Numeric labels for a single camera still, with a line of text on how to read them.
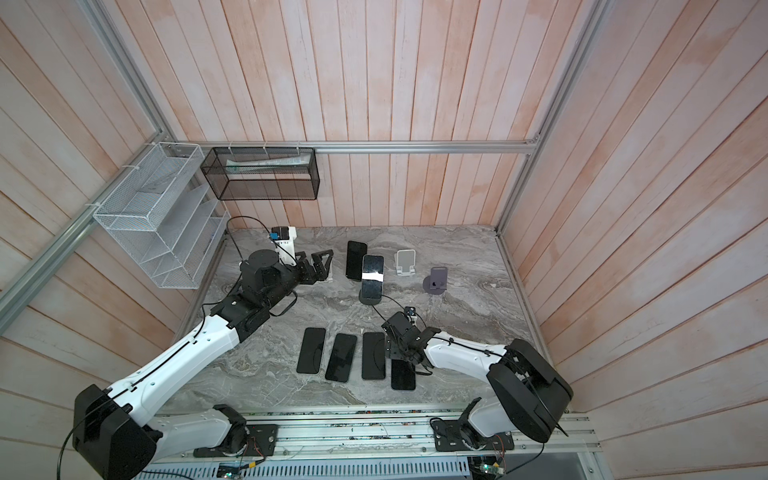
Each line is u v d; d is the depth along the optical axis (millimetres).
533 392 429
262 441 733
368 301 990
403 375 841
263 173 1058
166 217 735
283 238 636
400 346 669
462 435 658
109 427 376
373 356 868
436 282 984
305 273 657
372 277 954
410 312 815
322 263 674
